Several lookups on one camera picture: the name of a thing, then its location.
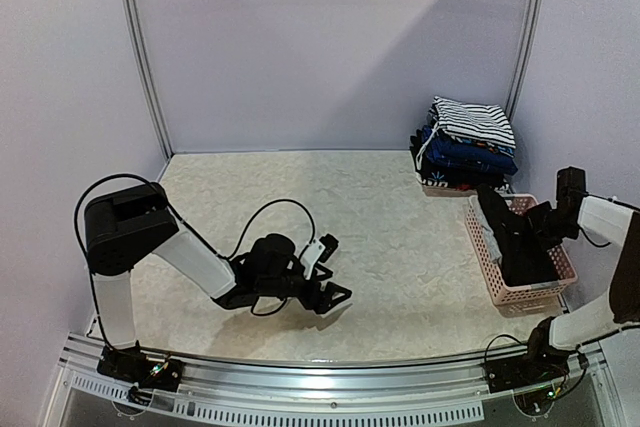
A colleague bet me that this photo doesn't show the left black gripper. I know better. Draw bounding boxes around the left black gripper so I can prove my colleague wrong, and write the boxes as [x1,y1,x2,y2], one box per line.
[257,267,351,314]

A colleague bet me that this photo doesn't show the black white striped shirt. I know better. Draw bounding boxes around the black white striped shirt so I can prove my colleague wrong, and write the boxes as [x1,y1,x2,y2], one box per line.
[432,96,516,149]

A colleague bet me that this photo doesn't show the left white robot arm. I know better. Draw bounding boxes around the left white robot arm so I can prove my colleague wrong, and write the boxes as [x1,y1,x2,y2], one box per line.
[80,182,352,381]

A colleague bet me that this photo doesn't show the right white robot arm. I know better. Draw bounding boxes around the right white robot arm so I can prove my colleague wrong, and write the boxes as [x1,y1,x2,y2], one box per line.
[516,195,639,383]

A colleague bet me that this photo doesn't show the pink plastic laundry basket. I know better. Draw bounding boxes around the pink plastic laundry basket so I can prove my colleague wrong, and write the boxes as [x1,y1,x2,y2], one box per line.
[465,195,578,308]

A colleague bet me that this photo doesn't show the grey garment in basket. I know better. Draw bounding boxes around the grey garment in basket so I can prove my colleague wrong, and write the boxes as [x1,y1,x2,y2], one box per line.
[474,205,502,264]

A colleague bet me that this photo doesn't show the blue orange patterned shorts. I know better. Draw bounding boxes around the blue orange patterned shorts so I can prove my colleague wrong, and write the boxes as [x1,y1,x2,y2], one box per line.
[420,124,515,157]

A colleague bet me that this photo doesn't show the black printed folded garment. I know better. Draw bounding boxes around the black printed folded garment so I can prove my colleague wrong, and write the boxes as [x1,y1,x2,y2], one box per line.
[409,135,510,191]

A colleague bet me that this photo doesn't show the dark blue folded garment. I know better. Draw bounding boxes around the dark blue folded garment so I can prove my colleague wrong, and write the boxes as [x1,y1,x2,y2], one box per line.
[422,131,518,175]

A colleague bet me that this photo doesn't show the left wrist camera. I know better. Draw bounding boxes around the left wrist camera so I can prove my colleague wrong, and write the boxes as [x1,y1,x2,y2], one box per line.
[300,233,339,280]

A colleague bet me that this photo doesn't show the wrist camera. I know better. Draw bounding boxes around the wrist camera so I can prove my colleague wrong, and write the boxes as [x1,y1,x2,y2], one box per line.
[556,166,587,209]
[300,233,339,280]

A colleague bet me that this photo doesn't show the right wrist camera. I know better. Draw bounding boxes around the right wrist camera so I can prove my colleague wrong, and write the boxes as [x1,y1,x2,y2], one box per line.
[556,166,587,209]

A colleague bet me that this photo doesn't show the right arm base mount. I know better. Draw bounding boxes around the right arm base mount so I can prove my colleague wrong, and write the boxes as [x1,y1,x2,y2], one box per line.
[481,334,590,400]

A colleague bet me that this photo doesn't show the aluminium front rail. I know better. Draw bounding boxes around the aluminium front rail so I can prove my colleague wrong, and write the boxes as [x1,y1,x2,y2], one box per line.
[43,334,624,426]

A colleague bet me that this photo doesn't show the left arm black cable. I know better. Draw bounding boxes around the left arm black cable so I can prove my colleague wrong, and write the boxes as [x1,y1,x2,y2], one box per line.
[73,173,317,318]

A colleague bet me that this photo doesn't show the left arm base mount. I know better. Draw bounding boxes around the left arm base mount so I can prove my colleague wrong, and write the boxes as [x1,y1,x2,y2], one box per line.
[97,344,185,392]

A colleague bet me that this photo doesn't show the right aluminium corner post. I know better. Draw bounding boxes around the right aluminium corner post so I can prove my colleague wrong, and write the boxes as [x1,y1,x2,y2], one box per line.
[505,0,542,120]

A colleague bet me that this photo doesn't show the aluminium corner post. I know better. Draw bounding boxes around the aluminium corner post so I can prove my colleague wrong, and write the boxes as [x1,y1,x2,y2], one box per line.
[122,0,174,161]
[505,0,542,120]

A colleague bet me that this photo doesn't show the left aluminium corner post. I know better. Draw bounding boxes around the left aluminium corner post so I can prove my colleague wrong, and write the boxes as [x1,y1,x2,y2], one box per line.
[122,0,174,161]

